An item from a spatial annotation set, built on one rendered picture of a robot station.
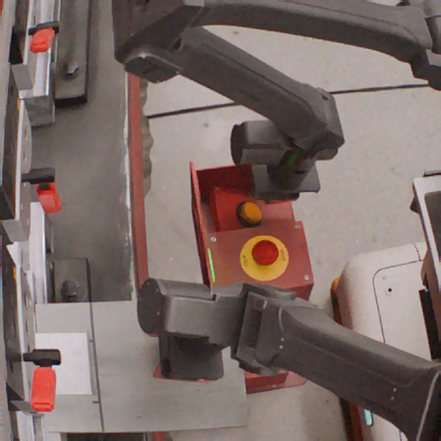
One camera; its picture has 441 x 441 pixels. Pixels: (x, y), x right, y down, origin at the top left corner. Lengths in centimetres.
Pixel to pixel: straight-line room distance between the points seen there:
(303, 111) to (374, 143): 127
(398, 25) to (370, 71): 152
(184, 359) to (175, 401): 13
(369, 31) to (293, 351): 39
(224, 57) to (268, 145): 25
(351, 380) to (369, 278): 128
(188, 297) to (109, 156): 52
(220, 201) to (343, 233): 84
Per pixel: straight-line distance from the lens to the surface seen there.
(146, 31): 92
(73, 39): 149
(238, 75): 107
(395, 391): 65
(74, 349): 117
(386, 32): 102
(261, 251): 141
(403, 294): 198
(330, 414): 218
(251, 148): 127
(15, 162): 98
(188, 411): 114
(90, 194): 138
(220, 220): 149
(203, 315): 92
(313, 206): 233
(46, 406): 84
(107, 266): 133
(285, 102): 115
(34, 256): 125
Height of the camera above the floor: 212
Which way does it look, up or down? 67 degrees down
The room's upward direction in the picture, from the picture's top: 2 degrees clockwise
